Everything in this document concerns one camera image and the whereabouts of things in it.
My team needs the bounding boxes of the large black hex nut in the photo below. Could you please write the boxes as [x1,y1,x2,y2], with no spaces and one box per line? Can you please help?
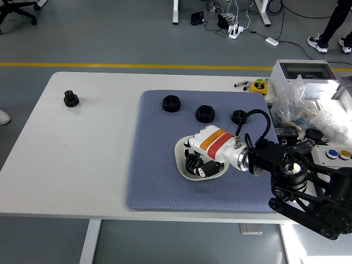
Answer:
[161,95,182,113]

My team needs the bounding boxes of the white table leg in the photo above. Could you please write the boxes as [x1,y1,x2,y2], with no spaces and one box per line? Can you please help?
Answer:
[79,219,102,264]
[279,223,303,264]

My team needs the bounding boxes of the white power strip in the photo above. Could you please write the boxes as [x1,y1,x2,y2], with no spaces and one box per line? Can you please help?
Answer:
[228,24,245,39]

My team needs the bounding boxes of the black power adapter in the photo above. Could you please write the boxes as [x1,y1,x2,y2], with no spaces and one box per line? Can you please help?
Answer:
[190,12,205,26]

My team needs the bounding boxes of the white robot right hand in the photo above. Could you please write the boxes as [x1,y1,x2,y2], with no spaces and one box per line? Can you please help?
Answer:
[183,125,244,178]

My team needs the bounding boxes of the grey electrical enclosure box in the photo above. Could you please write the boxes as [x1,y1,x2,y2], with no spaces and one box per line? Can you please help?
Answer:
[269,59,340,100]

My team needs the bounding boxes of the medium black hex nut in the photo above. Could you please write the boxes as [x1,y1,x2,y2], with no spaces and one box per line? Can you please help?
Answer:
[195,104,215,124]

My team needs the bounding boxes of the black office chair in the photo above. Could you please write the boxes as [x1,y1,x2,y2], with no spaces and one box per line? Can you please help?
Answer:
[0,0,41,34]

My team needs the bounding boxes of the clear plastic bag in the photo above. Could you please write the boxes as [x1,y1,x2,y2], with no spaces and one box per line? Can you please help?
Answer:
[271,74,317,130]

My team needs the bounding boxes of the small black hex nut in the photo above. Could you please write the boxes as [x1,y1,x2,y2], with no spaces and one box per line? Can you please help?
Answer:
[230,109,247,125]

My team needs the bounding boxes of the grey push-button control box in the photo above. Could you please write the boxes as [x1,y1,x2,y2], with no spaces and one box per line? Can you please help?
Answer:
[313,145,352,168]

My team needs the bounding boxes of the black digital panel meter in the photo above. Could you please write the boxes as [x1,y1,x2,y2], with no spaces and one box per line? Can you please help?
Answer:
[293,140,317,156]
[274,126,299,140]

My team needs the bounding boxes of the bubble wrap bag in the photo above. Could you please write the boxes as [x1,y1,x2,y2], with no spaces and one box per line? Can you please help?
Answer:
[312,106,352,144]

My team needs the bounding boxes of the black silver marker pen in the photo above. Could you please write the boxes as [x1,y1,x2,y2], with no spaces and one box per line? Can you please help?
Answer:
[234,80,252,91]

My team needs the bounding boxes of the black charger box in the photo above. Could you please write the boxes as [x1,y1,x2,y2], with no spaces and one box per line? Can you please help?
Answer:
[217,13,229,29]

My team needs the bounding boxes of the black stepped gear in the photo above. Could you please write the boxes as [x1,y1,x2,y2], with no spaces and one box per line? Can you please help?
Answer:
[63,90,80,108]
[185,153,204,173]

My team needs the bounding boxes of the black plastic part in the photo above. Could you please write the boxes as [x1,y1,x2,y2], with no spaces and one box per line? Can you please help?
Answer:
[305,128,327,142]

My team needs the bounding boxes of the white plastic box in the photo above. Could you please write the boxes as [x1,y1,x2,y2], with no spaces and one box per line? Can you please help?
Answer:
[315,97,352,122]

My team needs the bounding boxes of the yellow tape measure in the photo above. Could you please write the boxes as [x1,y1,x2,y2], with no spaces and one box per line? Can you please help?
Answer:
[249,79,269,96]

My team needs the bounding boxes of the blue-grey textured mat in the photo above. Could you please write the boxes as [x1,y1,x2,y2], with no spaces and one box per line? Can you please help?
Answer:
[125,90,294,212]

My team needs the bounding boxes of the white desk leg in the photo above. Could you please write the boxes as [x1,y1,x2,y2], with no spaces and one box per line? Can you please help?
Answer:
[254,0,272,27]
[172,0,180,25]

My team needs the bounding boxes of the white square dish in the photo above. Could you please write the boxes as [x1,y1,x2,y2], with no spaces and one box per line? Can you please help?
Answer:
[174,135,229,182]

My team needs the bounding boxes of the person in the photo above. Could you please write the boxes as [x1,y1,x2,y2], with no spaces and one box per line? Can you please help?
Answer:
[307,0,352,54]

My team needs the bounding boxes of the grey table control box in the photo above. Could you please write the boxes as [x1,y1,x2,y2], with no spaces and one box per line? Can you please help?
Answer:
[239,223,263,235]

